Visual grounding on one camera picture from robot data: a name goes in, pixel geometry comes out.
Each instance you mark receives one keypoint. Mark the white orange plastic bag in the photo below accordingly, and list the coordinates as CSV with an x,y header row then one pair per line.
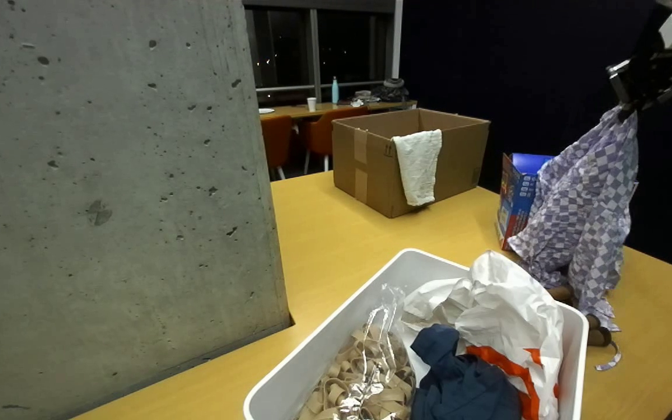
x,y
505,318

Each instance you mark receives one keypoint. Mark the long wooden desk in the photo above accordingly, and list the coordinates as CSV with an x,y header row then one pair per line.
x,y
323,108

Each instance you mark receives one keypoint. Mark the purple checkered cloth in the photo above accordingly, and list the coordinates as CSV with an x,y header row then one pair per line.
x,y
579,217

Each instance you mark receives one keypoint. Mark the white towel on box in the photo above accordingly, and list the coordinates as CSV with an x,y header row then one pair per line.
x,y
418,156

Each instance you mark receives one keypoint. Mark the bag of wooden pieces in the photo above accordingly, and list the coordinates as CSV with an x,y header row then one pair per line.
x,y
369,380

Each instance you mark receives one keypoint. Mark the orange chair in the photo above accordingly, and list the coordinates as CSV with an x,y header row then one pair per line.
x,y
316,135
278,135

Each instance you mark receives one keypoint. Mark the white plastic basket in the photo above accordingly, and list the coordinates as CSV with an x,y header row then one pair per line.
x,y
287,387

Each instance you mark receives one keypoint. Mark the dark blue cloth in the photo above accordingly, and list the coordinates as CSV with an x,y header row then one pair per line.
x,y
458,387

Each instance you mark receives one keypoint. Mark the blue Oreo snack box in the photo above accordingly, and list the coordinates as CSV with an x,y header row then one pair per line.
x,y
516,191

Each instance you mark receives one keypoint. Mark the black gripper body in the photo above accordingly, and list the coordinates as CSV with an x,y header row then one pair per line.
x,y
645,79

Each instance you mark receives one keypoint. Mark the cardboard box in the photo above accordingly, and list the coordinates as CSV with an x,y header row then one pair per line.
x,y
367,163

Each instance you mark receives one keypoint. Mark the teal water bottle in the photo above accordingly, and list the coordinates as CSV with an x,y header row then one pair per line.
x,y
334,93

